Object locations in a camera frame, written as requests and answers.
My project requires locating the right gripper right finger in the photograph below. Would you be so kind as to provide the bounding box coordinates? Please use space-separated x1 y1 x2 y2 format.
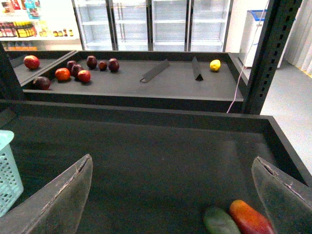
252 157 312 234

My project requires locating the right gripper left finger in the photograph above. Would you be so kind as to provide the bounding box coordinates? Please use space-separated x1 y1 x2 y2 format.
0 155 93 234

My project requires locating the light blue plastic basket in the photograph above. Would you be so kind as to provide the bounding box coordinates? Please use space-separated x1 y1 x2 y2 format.
0 130 24 217

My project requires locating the red yellow apple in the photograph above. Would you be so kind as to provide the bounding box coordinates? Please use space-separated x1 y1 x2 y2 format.
78 70 91 83

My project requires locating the orange red apple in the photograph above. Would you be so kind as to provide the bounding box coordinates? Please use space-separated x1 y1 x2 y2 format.
55 68 71 81

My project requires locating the dark apple behind pair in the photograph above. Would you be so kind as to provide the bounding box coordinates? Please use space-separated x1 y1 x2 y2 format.
66 60 77 72

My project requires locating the red apple in left tray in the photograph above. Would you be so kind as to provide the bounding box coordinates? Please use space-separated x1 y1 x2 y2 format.
23 55 40 70

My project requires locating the small dark red apple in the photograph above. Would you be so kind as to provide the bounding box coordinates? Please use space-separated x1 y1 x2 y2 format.
98 60 107 71

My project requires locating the dark red apple back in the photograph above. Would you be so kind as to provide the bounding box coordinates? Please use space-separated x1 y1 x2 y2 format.
86 56 98 70

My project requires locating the dark maroon apple right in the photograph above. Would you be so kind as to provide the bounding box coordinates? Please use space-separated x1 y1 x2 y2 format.
108 58 119 73

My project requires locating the red orange mango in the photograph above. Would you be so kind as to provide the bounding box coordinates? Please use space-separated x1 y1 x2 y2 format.
229 200 274 234

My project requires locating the green mango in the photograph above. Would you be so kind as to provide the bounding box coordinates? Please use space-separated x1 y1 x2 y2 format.
203 207 240 234

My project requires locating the black lower display tray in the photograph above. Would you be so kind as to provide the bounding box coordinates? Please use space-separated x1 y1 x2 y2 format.
0 100 312 234

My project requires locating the black display tray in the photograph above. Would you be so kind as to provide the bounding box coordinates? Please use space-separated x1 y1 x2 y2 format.
0 100 312 234
22 51 247 113

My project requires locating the black left side tray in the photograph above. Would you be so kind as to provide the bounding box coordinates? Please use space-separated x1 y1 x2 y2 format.
5 50 75 86

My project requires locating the yellow lemon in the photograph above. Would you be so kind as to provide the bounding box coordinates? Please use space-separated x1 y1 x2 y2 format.
210 59 221 72

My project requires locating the black upper display tray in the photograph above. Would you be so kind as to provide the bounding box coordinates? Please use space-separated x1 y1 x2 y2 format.
22 51 247 113

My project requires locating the white grocery shelf with goods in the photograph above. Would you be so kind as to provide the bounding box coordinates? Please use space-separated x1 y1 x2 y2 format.
0 0 82 51

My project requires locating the white chest freezer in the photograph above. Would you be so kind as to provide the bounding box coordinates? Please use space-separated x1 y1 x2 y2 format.
238 10 267 68

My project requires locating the glass door refrigerator row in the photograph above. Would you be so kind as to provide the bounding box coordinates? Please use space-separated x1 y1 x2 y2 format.
73 0 233 52

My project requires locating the pink cable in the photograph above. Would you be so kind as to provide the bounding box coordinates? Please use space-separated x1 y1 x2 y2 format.
226 0 270 114

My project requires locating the black perforated steel post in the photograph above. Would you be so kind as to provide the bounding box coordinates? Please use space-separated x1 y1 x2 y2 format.
242 0 302 115

